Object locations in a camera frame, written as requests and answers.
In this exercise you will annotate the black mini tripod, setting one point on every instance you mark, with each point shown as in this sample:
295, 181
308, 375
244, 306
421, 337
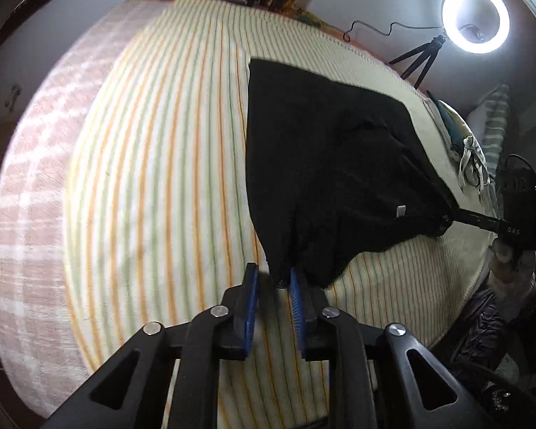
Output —
423, 56

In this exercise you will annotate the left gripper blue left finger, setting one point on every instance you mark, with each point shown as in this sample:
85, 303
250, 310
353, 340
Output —
222, 332

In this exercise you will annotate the white gloved right hand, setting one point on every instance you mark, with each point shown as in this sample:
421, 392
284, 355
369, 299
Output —
511, 279

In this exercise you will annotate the white ring light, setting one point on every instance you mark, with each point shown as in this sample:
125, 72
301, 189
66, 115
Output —
490, 16

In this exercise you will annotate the dark green folded cloth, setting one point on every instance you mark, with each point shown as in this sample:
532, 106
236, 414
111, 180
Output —
447, 127

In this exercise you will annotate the black gooseneck phone holder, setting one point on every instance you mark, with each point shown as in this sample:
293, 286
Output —
472, 32

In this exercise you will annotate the green white patterned pillow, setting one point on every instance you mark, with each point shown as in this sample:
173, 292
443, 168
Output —
489, 123

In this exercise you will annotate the black mesh t-shirt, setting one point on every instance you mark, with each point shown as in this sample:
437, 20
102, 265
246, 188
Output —
333, 171

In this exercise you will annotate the striped yellow bed sheet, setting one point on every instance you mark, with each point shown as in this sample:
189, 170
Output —
122, 193

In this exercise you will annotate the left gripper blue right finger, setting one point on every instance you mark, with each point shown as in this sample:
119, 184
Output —
326, 333

